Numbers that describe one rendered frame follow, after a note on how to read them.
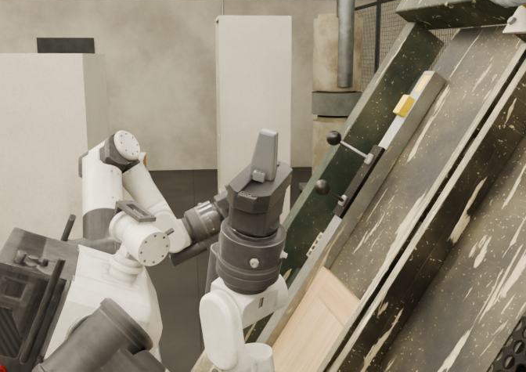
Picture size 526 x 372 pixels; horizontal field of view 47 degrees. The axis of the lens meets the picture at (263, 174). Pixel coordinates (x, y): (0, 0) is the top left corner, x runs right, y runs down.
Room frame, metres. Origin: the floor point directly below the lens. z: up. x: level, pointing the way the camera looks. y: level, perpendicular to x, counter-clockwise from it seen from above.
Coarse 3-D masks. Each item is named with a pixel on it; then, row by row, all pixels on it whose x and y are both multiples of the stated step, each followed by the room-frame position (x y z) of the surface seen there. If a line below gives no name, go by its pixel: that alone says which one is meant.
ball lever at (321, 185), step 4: (320, 180) 1.36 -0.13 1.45; (324, 180) 1.36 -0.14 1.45; (316, 184) 1.36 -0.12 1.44; (320, 184) 1.35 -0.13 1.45; (324, 184) 1.35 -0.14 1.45; (328, 184) 1.36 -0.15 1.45; (316, 188) 1.36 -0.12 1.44; (320, 188) 1.35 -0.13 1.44; (324, 188) 1.35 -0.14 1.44; (328, 188) 1.35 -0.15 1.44; (316, 192) 1.36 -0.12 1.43; (320, 192) 1.35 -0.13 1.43; (324, 192) 1.35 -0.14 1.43; (328, 192) 1.36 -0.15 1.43; (332, 192) 1.39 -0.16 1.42; (332, 196) 1.40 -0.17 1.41; (336, 196) 1.40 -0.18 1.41; (344, 196) 1.43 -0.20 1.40; (340, 200) 1.42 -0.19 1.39; (344, 200) 1.43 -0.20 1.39; (340, 204) 1.43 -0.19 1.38
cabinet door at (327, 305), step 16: (320, 272) 1.39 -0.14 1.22; (320, 288) 1.34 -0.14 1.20; (336, 288) 1.28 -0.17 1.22; (304, 304) 1.36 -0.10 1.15; (320, 304) 1.30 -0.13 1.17; (336, 304) 1.24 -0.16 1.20; (352, 304) 1.19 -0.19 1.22; (304, 320) 1.32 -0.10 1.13; (320, 320) 1.26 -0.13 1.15; (336, 320) 1.21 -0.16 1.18; (288, 336) 1.33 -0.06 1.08; (304, 336) 1.28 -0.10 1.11; (320, 336) 1.22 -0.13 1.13; (336, 336) 1.17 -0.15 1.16; (272, 352) 1.35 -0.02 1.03; (288, 352) 1.29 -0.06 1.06; (304, 352) 1.23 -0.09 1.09; (320, 352) 1.18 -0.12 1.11; (288, 368) 1.25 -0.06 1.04; (304, 368) 1.20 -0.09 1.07
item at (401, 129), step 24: (432, 72) 1.47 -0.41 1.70; (432, 96) 1.46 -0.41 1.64; (408, 120) 1.45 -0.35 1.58; (384, 144) 1.46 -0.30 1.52; (384, 168) 1.43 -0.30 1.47; (360, 192) 1.42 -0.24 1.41; (336, 216) 1.45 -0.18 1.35; (360, 216) 1.42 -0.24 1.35; (336, 240) 1.41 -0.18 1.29; (312, 264) 1.40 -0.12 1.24; (288, 312) 1.38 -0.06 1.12; (264, 336) 1.39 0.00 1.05
